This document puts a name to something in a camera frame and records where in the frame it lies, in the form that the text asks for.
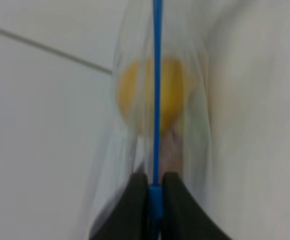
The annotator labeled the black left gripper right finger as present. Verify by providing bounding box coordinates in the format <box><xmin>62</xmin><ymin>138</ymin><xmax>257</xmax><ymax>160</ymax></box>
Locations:
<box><xmin>161</xmin><ymin>172</ymin><xmax>230</xmax><ymax>240</ymax></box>

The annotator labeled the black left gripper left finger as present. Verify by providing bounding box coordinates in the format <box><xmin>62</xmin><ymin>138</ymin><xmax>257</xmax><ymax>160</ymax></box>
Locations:
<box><xmin>89</xmin><ymin>173</ymin><xmax>148</xmax><ymax>240</ymax></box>

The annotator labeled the blue zipper slider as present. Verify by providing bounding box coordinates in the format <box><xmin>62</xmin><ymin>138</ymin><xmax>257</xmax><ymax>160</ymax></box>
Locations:
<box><xmin>148</xmin><ymin>185</ymin><xmax>163</xmax><ymax>220</ymax></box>

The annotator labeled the clear plastic zipper bag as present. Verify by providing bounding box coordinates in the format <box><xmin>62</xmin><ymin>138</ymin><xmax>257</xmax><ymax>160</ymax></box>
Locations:
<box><xmin>71</xmin><ymin>0</ymin><xmax>212</xmax><ymax>240</ymax></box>

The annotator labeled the yellow lemon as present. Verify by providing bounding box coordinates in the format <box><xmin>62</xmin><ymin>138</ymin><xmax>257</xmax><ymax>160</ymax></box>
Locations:
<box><xmin>116</xmin><ymin>57</ymin><xmax>189</xmax><ymax>135</ymax></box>

